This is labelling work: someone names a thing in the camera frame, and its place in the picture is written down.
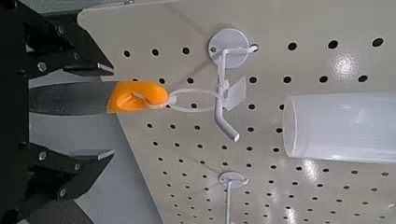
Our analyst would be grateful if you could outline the sealant tube with clear nozzle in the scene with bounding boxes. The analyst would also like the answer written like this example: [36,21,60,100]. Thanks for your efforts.
[281,91,396,165]

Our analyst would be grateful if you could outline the yellow handled paint brush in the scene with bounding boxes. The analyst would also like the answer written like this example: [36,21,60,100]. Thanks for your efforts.
[28,80,170,117]

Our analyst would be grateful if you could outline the white pegboard hook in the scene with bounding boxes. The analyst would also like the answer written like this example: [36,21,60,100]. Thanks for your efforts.
[207,27,260,144]
[218,170,250,224]

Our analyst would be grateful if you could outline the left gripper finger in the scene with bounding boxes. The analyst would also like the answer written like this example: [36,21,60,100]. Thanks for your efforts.
[24,0,116,80]
[24,143,116,217]

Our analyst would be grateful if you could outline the beige pegboard panel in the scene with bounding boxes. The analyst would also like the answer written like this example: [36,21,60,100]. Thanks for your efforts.
[77,0,396,224]

